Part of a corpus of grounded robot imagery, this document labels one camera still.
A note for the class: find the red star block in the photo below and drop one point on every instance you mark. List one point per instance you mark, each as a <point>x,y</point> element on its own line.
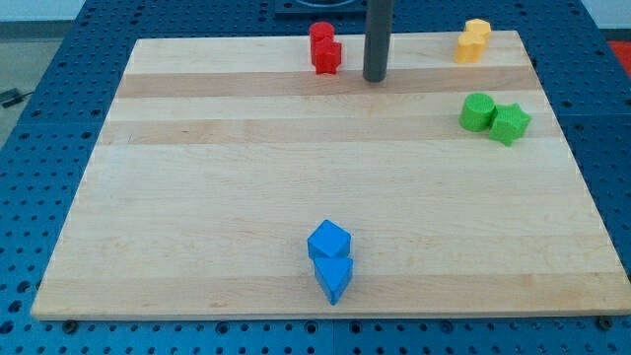
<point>326,56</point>

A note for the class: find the green star block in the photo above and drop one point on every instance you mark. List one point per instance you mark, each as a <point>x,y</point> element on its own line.
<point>508,124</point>

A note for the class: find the blue cube block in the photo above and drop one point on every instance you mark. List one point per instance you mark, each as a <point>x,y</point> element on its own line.
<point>329,240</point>

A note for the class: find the blue triangle block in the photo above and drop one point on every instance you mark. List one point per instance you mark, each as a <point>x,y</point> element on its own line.
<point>333,274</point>

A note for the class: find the wooden board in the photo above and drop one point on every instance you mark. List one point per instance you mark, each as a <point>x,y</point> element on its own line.
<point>219,157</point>

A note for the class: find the red cylinder block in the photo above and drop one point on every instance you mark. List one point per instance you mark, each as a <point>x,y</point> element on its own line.
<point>319,31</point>

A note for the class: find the green cylinder block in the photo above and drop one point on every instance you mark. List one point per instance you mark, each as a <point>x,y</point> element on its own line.
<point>477,111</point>

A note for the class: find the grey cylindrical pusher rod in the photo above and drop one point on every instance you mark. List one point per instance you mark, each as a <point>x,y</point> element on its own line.
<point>378,28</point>

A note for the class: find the yellow heart block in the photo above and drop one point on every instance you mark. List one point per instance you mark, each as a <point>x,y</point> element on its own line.
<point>470,47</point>

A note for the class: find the yellow hexagon block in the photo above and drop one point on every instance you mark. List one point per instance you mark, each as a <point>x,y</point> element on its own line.
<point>479,27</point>

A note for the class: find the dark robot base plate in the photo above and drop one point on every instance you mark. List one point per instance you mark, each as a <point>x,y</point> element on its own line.
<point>289,9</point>

